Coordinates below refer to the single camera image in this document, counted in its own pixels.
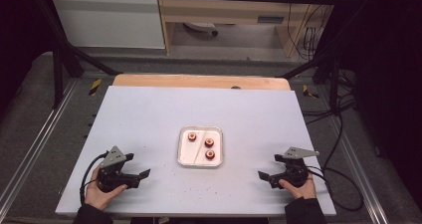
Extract person's right hand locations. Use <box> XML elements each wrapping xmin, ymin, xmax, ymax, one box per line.
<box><xmin>278</xmin><ymin>172</ymin><xmax>317</xmax><ymax>200</ymax></box>

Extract black floor cables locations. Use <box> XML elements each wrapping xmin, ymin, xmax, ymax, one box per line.
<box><xmin>301</xmin><ymin>69</ymin><xmax>358</xmax><ymax>126</ymax></box>

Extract white cabinet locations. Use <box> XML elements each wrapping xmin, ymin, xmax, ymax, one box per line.
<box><xmin>50</xmin><ymin>0</ymin><xmax>166</xmax><ymax>50</ymax></box>

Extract person's left hand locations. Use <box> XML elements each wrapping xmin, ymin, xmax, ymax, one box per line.
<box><xmin>84</xmin><ymin>166</ymin><xmax>128</xmax><ymax>212</ymax></box>

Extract wooden desk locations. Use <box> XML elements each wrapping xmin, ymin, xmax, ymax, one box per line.
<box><xmin>155</xmin><ymin>0</ymin><xmax>336</xmax><ymax>59</ymax></box>

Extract aluminium floor rail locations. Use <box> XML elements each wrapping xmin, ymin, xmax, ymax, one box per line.
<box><xmin>0</xmin><ymin>79</ymin><xmax>80</xmax><ymax>203</ymax></box>
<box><xmin>326</xmin><ymin>115</ymin><xmax>390</xmax><ymax>224</ymax></box>

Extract yellow black tape strip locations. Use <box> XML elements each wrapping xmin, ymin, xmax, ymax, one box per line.
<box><xmin>88</xmin><ymin>78</ymin><xmax>103</xmax><ymax>97</ymax></box>
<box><xmin>302</xmin><ymin>84</ymin><xmax>319</xmax><ymax>100</ymax></box>

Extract hanging black cables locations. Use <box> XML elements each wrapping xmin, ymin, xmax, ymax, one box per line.
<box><xmin>287</xmin><ymin>0</ymin><xmax>342</xmax><ymax>62</ymax></box>

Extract white chair base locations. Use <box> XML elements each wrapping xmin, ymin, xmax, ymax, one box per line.
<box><xmin>183</xmin><ymin>21</ymin><xmax>220</xmax><ymax>37</ymax></box>

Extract thin string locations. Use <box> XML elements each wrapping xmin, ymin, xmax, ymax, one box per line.
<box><xmin>194</xmin><ymin>129</ymin><xmax>208</xmax><ymax>163</ymax></box>

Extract white board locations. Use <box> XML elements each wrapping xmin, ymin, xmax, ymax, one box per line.
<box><xmin>55</xmin><ymin>85</ymin><xmax>337</xmax><ymax>218</ymax></box>

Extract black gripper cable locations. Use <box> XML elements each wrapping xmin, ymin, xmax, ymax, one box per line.
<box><xmin>306</xmin><ymin>112</ymin><xmax>365</xmax><ymax>213</ymax></box>
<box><xmin>79</xmin><ymin>151</ymin><xmax>109</xmax><ymax>206</ymax></box>

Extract wooden table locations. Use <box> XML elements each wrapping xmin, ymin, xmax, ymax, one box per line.
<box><xmin>111</xmin><ymin>73</ymin><xmax>292</xmax><ymax>92</ymax></box>

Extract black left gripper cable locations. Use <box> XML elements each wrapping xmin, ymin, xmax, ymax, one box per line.
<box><xmin>79</xmin><ymin>151</ymin><xmax>109</xmax><ymax>206</ymax></box>

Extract black frame stand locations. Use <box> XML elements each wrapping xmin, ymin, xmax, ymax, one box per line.
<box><xmin>34</xmin><ymin>0</ymin><xmax>124</xmax><ymax>110</ymax></box>
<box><xmin>279</xmin><ymin>49</ymin><xmax>343</xmax><ymax>113</ymax></box>

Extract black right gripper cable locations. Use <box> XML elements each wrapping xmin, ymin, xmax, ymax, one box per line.
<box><xmin>306</xmin><ymin>112</ymin><xmax>365</xmax><ymax>213</ymax></box>

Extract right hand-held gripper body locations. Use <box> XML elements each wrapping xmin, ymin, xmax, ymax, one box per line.
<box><xmin>268</xmin><ymin>146</ymin><xmax>320</xmax><ymax>189</ymax></box>

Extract white square tray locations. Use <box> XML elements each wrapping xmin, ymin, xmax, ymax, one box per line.
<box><xmin>176</xmin><ymin>125</ymin><xmax>224</xmax><ymax>169</ymax></box>

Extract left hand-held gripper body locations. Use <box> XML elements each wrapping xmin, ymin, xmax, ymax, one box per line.
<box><xmin>96</xmin><ymin>145</ymin><xmax>140</xmax><ymax>194</ymax></box>

